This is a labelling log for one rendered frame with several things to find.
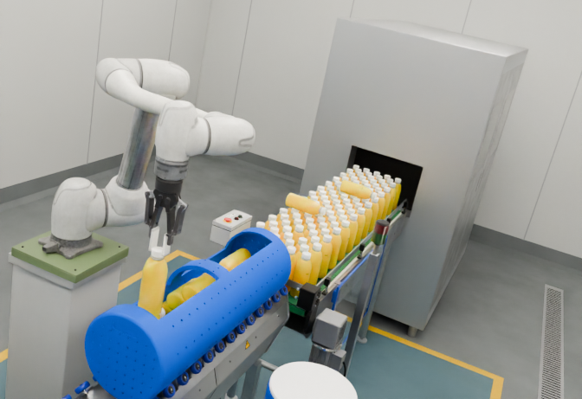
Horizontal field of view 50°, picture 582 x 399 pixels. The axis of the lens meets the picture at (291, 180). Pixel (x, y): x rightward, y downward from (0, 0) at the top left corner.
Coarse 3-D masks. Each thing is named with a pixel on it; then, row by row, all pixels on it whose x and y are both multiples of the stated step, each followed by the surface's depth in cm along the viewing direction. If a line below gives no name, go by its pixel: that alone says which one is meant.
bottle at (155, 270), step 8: (152, 256) 179; (152, 264) 178; (160, 264) 179; (144, 272) 179; (152, 272) 178; (160, 272) 179; (144, 280) 179; (152, 280) 178; (160, 280) 179; (144, 288) 180; (152, 288) 179; (160, 288) 180; (144, 296) 180; (152, 296) 180; (160, 296) 182; (144, 304) 181; (152, 304) 181; (160, 304) 183; (152, 312) 182; (160, 312) 185
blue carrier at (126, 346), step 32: (224, 256) 256; (256, 256) 231; (288, 256) 248; (224, 288) 208; (256, 288) 223; (96, 320) 180; (128, 320) 175; (160, 320) 179; (192, 320) 188; (224, 320) 204; (96, 352) 183; (128, 352) 177; (160, 352) 173; (192, 352) 187; (128, 384) 180; (160, 384) 175
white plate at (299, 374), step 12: (276, 372) 197; (288, 372) 198; (300, 372) 199; (312, 372) 200; (324, 372) 202; (336, 372) 203; (276, 384) 191; (288, 384) 192; (300, 384) 193; (312, 384) 194; (324, 384) 196; (336, 384) 197; (348, 384) 198; (276, 396) 186; (288, 396) 187; (300, 396) 188; (312, 396) 189; (324, 396) 190; (336, 396) 191; (348, 396) 192
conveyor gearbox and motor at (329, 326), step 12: (324, 312) 273; (336, 312) 275; (324, 324) 267; (336, 324) 266; (312, 336) 276; (324, 336) 268; (336, 336) 266; (312, 348) 277; (324, 348) 269; (336, 348) 270; (312, 360) 274; (324, 360) 272; (336, 360) 271
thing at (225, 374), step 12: (276, 312) 258; (288, 312) 267; (264, 324) 248; (276, 324) 258; (252, 336) 239; (264, 336) 248; (276, 336) 272; (240, 348) 230; (252, 348) 239; (264, 348) 267; (228, 360) 222; (240, 360) 230; (252, 360) 257; (216, 372) 215; (228, 372) 222; (240, 372) 248; (204, 384) 208; (216, 384) 215; (228, 384) 239; (84, 396) 185; (96, 396) 186; (108, 396) 187; (192, 396) 202; (204, 396) 208; (216, 396) 231
